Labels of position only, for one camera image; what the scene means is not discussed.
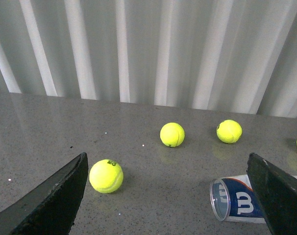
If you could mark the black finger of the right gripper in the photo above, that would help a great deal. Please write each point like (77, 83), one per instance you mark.
(276, 193)
(50, 208)

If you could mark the yellow tennis ball dark logo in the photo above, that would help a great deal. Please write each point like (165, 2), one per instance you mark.
(172, 134)

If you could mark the yellow tennis ball far left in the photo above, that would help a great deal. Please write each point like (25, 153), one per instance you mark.
(106, 176)

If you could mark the clear Wilson tennis ball can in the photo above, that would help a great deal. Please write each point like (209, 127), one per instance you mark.
(233, 199)

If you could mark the plain yellow tennis ball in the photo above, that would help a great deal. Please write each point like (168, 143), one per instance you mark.
(229, 131)

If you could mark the white pleated curtain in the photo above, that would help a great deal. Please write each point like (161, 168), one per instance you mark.
(225, 55)

